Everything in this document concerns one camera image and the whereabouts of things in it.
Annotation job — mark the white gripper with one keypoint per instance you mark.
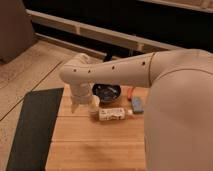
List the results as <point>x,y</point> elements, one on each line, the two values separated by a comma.
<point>81,94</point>

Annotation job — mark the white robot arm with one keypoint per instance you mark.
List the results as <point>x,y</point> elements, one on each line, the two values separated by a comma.
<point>178,117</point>

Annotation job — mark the black bowl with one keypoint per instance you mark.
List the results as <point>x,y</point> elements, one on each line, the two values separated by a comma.
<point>106,93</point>

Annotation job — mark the white plastic bottle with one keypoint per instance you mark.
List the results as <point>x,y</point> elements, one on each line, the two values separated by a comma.
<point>107,114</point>

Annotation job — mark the dark floor mat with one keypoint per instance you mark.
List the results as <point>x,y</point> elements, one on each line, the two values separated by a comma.
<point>34,130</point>

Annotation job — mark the orange pen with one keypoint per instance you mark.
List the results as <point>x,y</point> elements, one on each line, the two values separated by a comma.
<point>130,93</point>

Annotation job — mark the black leg behind table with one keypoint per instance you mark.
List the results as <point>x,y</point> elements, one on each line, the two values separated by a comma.
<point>108,56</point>

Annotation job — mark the brown cabinet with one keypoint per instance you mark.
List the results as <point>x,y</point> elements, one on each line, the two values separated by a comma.
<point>16,30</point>

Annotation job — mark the white wooden rail shelf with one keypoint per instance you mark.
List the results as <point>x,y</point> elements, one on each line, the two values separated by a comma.
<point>100,34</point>

